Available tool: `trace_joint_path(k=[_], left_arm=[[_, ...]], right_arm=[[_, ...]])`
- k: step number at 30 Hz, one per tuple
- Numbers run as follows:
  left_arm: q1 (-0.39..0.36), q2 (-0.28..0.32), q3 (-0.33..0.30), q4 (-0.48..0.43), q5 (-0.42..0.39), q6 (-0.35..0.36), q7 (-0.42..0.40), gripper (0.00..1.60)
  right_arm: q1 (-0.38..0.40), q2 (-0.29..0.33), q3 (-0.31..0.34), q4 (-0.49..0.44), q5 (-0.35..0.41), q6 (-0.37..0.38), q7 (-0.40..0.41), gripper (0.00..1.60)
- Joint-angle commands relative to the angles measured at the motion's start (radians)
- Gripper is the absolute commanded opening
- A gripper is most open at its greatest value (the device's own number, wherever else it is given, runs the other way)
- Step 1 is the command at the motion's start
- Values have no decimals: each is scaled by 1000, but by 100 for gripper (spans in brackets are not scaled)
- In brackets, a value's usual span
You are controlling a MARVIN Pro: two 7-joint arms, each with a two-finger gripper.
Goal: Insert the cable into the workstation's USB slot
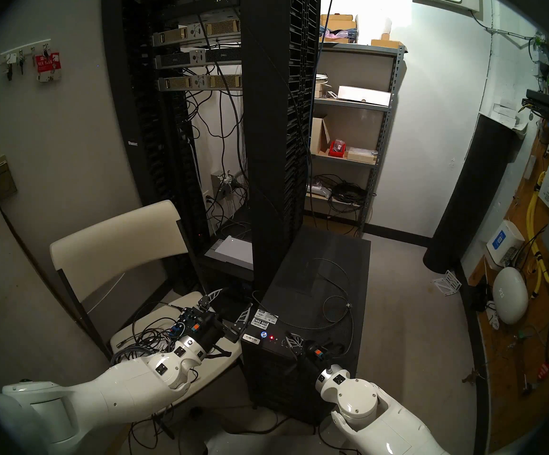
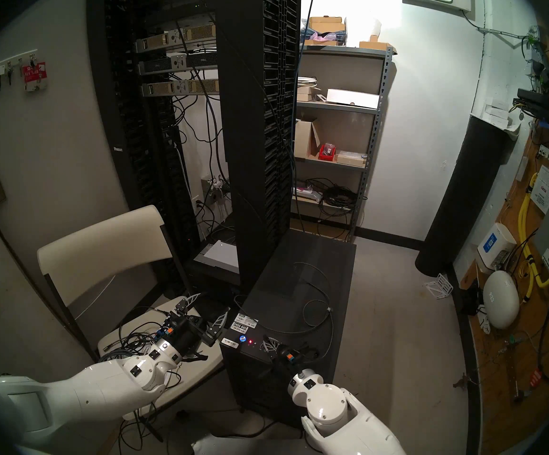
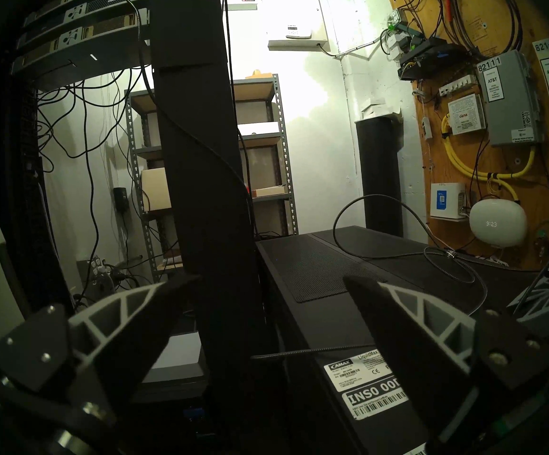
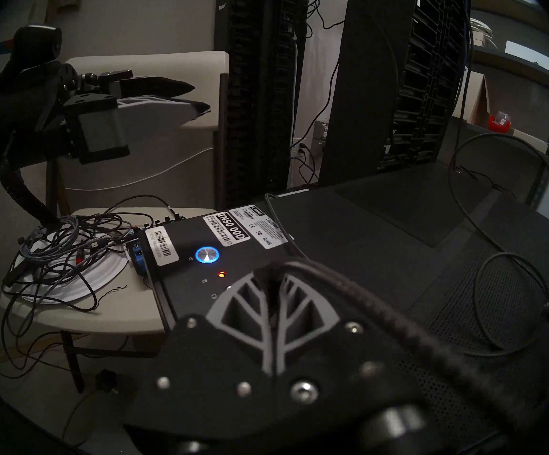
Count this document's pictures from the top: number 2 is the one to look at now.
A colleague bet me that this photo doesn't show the white oval router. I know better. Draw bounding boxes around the white oval router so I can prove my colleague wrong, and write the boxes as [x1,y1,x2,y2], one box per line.
[483,270,521,330]

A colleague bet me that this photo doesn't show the black server rack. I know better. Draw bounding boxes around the black server rack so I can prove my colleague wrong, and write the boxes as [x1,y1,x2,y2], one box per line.
[87,0,302,317]

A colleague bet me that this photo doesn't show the tangled black cable bundle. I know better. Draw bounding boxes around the tangled black cable bundle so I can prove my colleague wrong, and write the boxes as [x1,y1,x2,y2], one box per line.
[99,312,166,364]

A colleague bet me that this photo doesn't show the black workstation tower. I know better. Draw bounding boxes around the black workstation tower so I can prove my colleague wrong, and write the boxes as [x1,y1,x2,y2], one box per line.
[220,229,357,431]

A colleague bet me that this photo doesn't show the grey metal shelf unit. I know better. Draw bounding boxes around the grey metal shelf unit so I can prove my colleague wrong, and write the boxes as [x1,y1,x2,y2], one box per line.
[291,45,397,241]

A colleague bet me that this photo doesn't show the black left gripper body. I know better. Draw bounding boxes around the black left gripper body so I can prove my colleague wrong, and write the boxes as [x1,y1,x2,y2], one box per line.
[162,313,209,361]

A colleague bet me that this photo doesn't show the gold faced rack server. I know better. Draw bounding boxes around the gold faced rack server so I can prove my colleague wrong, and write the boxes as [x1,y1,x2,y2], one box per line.
[134,25,218,53]
[142,79,220,97]

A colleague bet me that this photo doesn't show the small white box stack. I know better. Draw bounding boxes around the small white box stack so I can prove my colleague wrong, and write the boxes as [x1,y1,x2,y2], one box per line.
[483,103,521,132]

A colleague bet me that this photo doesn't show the black Dell rack server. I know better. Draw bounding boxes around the black Dell rack server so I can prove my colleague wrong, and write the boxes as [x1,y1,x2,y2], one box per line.
[138,53,218,75]

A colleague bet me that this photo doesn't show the cream folding chair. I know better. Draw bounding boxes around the cream folding chair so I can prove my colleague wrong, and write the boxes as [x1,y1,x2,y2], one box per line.
[37,204,225,421]

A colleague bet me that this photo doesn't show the white folded bracket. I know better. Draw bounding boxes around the white folded bracket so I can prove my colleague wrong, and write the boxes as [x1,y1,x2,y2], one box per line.
[424,273,454,300]

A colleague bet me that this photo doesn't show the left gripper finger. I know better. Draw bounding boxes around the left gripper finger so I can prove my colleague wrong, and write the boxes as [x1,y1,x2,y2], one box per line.
[207,306,231,344]
[175,293,202,318]

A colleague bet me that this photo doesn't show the black network switch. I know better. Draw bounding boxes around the black network switch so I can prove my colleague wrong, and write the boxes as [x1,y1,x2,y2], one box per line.
[514,88,549,123]

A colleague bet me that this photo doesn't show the coiled black cables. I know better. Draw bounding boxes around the coiled black cables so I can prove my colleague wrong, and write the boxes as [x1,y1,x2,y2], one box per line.
[319,184,358,210]

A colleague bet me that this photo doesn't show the grey outlet box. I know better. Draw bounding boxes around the grey outlet box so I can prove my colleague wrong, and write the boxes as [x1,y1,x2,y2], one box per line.
[201,174,230,201]

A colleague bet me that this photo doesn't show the tall black cylinder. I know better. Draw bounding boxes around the tall black cylinder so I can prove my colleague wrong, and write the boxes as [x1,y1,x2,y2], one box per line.
[415,115,517,277]

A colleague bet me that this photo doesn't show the white key hook rack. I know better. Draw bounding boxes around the white key hook rack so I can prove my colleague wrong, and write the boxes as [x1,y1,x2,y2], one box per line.
[0,50,39,71]

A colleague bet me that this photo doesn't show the red key tag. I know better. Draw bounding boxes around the red key tag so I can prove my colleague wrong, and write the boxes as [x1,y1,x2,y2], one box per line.
[23,61,47,92]

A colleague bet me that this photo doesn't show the white modem blue label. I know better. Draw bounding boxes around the white modem blue label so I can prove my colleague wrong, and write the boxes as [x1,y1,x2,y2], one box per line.
[477,223,517,271]

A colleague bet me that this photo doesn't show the flat white box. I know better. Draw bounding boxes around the flat white box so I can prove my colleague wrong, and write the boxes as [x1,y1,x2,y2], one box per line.
[327,88,380,109]

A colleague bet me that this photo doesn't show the white flat device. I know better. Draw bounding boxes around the white flat device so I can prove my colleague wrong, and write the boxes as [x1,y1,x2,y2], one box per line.
[194,240,239,273]

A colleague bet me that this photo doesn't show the open cardboard box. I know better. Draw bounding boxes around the open cardboard box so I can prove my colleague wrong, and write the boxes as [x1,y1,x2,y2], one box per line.
[294,120,320,158]

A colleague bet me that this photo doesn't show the flat tan box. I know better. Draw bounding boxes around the flat tan box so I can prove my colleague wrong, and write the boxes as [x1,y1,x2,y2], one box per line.
[335,151,367,168]

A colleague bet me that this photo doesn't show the large cardboard box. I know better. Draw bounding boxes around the large cardboard box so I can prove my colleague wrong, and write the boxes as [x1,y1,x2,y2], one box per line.
[307,16,346,46]

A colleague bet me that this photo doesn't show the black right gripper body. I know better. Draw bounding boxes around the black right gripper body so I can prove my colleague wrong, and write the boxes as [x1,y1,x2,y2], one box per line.
[274,344,320,376]

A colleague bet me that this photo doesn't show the black USB cable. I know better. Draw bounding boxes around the black USB cable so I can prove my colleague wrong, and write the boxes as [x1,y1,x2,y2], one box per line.
[233,262,337,364]

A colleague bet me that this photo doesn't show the white paper label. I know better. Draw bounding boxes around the white paper label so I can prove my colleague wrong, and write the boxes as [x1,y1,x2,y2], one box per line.
[531,165,549,215]

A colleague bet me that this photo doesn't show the thick yellow cable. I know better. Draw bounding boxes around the thick yellow cable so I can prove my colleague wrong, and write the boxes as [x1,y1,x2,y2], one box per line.
[518,172,549,300]

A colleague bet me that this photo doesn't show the plywood backboard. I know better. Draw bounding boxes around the plywood backboard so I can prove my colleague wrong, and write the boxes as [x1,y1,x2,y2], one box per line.
[459,32,549,455]

